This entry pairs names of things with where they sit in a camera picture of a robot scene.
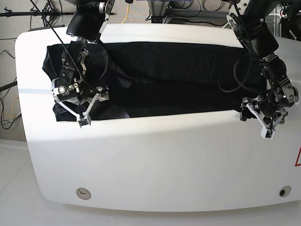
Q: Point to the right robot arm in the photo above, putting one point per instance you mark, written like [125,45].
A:
[88,23]

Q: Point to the black T-shirt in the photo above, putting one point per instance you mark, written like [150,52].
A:
[163,78]

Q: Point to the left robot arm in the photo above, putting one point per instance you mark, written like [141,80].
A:
[246,18]

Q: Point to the silver table grommet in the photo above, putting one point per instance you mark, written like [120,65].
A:
[83,193]

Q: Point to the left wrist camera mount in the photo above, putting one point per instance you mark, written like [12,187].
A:
[268,123]

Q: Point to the grey table leg base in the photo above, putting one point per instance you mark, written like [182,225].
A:
[157,10]

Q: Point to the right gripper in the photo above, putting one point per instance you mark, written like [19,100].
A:
[77,94]

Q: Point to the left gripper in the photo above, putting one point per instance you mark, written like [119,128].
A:
[270,102]

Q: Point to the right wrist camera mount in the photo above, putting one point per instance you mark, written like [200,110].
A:
[83,118]

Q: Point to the black tripod stand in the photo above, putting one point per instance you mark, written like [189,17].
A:
[48,14]

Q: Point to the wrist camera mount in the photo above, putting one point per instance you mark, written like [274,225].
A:
[268,123]
[83,118]

